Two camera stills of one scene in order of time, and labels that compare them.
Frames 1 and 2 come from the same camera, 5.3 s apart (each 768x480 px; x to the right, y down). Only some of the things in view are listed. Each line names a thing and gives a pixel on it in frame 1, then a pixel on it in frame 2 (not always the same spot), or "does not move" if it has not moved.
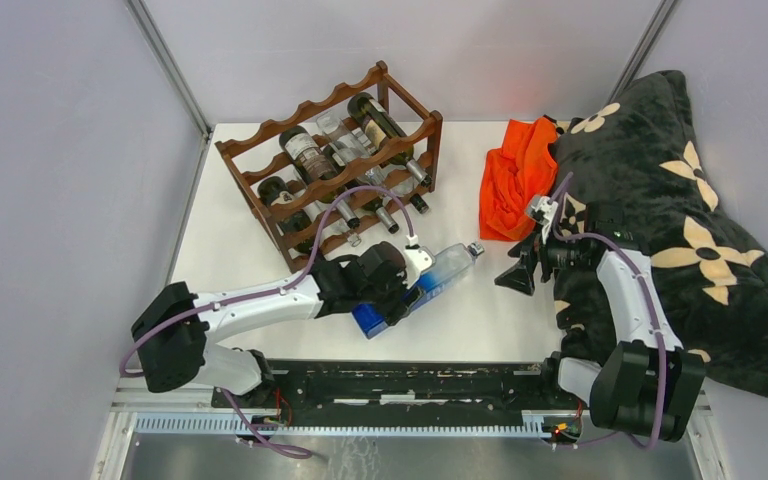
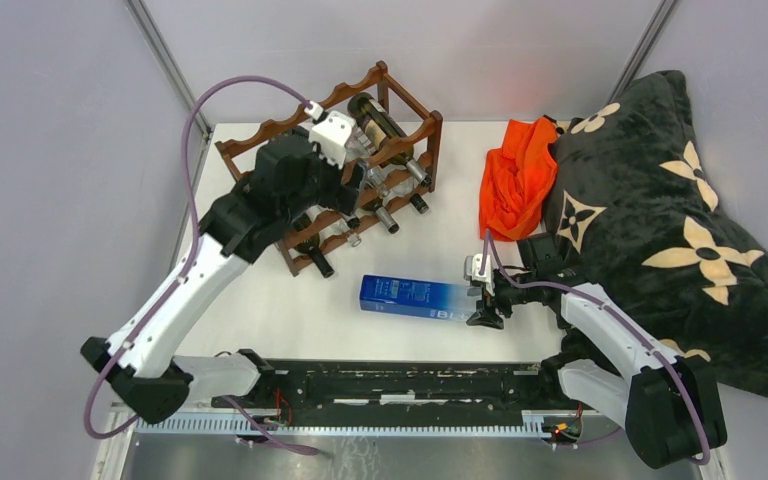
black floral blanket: x=637 y=164 does not move
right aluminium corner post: x=645 y=44 does not move
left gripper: x=400 y=309 -> x=342 y=198
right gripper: x=520 y=275 -> x=486 y=317
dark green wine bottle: x=384 y=215 does not move
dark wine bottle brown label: x=386 y=136 does not move
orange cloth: x=523 y=167 does not move
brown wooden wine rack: x=364 y=150 does not move
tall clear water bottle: x=449 y=264 -> x=417 y=297
